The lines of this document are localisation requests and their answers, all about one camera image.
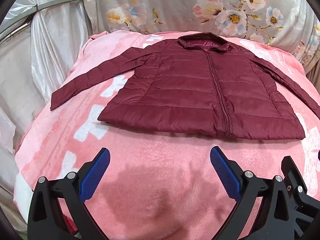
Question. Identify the white satin curtain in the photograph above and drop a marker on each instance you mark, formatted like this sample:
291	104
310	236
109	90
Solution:
50	45

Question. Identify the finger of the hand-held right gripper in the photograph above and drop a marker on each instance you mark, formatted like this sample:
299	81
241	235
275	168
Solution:
297	195

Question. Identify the maroon puffer jacket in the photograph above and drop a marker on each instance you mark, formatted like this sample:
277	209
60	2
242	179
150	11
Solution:
175	85

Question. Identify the curved metal rod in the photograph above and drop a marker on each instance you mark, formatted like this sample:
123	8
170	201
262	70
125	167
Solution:
57	2

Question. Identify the pink printed fleece blanket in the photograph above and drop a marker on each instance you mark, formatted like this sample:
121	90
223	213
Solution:
155	180

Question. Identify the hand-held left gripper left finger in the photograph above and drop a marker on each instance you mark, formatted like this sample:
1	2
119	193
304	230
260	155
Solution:
96	173

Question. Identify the grey floral quilt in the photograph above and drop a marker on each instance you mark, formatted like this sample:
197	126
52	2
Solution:
175	5

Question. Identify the red cloth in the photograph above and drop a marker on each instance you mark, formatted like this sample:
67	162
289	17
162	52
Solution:
70	224

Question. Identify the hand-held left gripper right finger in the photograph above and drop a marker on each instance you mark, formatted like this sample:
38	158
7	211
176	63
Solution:
225	173

